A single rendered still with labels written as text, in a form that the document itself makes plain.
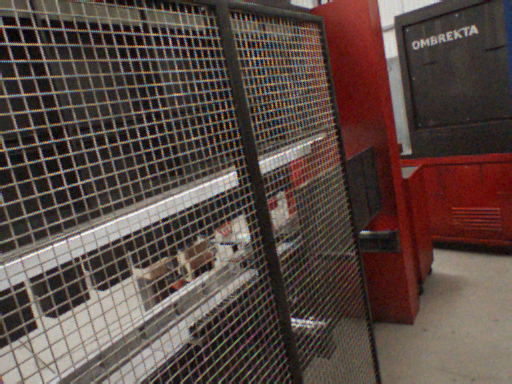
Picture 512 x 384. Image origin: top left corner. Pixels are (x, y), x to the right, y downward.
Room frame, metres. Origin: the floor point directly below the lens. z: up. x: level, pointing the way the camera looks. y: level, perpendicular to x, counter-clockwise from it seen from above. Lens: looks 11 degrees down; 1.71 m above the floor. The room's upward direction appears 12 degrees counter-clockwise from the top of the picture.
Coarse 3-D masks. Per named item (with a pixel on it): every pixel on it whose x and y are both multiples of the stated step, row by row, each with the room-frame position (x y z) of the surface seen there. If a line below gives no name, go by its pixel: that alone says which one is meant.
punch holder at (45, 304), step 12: (60, 264) 1.36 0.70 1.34; (72, 264) 1.39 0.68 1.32; (36, 276) 1.31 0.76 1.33; (48, 276) 1.31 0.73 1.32; (60, 276) 1.35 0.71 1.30; (72, 276) 1.38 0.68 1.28; (36, 288) 1.32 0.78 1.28; (72, 288) 1.37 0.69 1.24; (84, 288) 1.40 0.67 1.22; (48, 300) 1.30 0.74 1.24; (60, 300) 1.33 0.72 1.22; (72, 300) 1.36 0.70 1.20; (84, 300) 1.39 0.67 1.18; (60, 312) 1.32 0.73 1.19
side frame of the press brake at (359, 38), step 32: (352, 0) 2.75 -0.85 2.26; (352, 32) 2.76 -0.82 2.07; (352, 64) 2.78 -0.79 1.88; (384, 64) 2.85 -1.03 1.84; (352, 96) 2.80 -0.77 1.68; (384, 96) 2.76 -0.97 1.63; (352, 128) 2.82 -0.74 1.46; (384, 128) 2.70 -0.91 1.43; (320, 160) 2.98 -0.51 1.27; (384, 160) 2.71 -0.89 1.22; (384, 192) 2.73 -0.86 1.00; (384, 224) 2.75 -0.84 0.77; (384, 256) 2.77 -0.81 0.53; (352, 288) 2.93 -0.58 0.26; (384, 288) 2.79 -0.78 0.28; (416, 288) 2.87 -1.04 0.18; (384, 320) 2.81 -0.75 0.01
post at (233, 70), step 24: (216, 0) 1.08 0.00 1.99; (216, 24) 1.09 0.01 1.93; (216, 72) 1.10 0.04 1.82; (240, 96) 1.10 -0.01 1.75; (240, 120) 1.08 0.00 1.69; (240, 144) 1.09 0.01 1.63; (240, 192) 1.11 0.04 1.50; (264, 192) 1.12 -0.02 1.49; (264, 216) 1.10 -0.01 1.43; (264, 240) 1.08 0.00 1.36; (264, 288) 1.10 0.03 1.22; (288, 312) 1.11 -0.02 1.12; (288, 336) 1.09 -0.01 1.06; (288, 360) 1.08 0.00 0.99
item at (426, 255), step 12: (408, 168) 3.43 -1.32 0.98; (420, 168) 3.37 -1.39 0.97; (408, 180) 3.02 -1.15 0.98; (420, 180) 3.32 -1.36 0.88; (408, 192) 3.03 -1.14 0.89; (420, 192) 3.28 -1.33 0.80; (408, 204) 3.03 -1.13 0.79; (420, 204) 3.24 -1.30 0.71; (408, 216) 3.04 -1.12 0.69; (420, 216) 3.19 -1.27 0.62; (420, 228) 3.15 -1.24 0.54; (420, 240) 3.11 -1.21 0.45; (420, 252) 3.07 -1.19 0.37; (432, 252) 3.40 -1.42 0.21; (420, 264) 3.03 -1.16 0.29; (420, 276) 3.02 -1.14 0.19; (420, 288) 3.07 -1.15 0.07
